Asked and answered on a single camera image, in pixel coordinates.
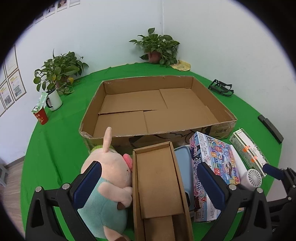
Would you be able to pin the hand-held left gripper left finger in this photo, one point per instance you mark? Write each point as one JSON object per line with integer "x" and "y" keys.
{"x": 89, "y": 183}

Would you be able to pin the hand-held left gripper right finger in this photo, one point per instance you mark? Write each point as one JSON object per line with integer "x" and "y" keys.
{"x": 211, "y": 185}

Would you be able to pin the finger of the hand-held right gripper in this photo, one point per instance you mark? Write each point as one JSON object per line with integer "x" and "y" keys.
{"x": 274, "y": 171}

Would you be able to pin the white handheld fan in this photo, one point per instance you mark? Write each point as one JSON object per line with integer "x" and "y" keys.
{"x": 253, "y": 178}

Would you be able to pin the pink pig plush toy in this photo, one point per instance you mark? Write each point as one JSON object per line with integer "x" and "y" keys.
{"x": 111, "y": 166}

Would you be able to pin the colourful cartoon game box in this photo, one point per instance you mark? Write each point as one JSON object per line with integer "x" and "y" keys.
{"x": 215, "y": 153}

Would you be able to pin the light blue phone case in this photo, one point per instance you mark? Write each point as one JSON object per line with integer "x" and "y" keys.
{"x": 182, "y": 166}

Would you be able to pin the green and white carton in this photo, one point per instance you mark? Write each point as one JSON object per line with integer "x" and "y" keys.
{"x": 248, "y": 146}

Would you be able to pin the small cardboard tray insert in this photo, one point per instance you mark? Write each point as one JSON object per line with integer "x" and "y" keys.
{"x": 157, "y": 180}

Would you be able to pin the large cardboard box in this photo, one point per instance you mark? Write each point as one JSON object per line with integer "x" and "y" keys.
{"x": 129, "y": 104}

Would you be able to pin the black remote control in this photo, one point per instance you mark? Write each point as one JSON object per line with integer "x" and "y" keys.
{"x": 270, "y": 128}

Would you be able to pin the red cup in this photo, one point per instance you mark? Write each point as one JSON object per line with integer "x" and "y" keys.
{"x": 41, "y": 117}

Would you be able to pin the grey stool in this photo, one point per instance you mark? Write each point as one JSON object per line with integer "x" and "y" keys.
{"x": 2, "y": 173}

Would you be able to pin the white enamel mug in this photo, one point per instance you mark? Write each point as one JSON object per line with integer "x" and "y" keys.
{"x": 55, "y": 99}

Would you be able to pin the green paper packet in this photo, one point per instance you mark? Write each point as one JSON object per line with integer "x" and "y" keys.
{"x": 39, "y": 103}

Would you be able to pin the black bottle cage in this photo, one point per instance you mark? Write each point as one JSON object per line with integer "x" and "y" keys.
{"x": 220, "y": 87}

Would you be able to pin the large potted green plant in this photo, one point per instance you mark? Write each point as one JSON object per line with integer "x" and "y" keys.
{"x": 60, "y": 69}

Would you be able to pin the potted plant in red pot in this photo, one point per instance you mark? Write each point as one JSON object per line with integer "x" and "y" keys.
{"x": 157, "y": 45}

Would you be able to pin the row of wall posters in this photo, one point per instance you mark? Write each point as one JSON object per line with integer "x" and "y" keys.
{"x": 16, "y": 85}

